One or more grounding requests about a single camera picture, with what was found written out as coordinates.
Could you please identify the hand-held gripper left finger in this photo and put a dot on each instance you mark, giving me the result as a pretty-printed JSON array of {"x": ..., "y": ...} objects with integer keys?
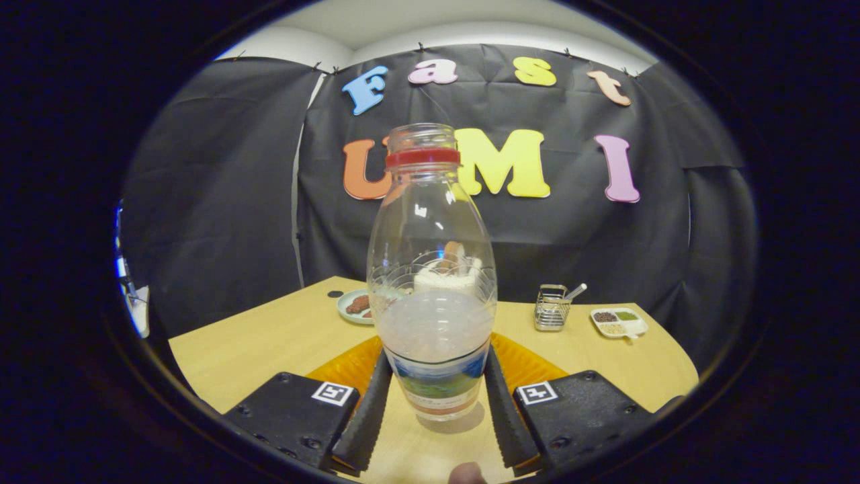
[{"x": 366, "y": 417}]

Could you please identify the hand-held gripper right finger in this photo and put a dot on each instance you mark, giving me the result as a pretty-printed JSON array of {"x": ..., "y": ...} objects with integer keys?
[{"x": 507, "y": 417}]

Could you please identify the clear plastic juice bottle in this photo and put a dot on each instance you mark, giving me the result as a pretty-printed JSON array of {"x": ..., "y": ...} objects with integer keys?
[{"x": 433, "y": 323}]

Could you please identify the pale green plate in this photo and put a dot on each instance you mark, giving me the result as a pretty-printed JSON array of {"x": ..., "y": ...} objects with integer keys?
[{"x": 346, "y": 314}]

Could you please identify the brown meat slice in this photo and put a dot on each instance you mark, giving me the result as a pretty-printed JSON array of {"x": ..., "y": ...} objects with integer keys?
[{"x": 358, "y": 304}]

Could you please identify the wooden table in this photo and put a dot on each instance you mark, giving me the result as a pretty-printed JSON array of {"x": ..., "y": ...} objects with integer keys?
[{"x": 269, "y": 349}]

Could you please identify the silver spoon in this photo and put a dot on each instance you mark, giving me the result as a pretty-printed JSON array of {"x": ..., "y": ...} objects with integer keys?
[{"x": 576, "y": 291}]

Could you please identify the white divided dish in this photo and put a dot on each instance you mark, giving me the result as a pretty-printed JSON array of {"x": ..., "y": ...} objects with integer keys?
[{"x": 618, "y": 324}]

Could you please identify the white toaster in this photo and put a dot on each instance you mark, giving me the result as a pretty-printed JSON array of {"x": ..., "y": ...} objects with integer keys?
[{"x": 447, "y": 279}]

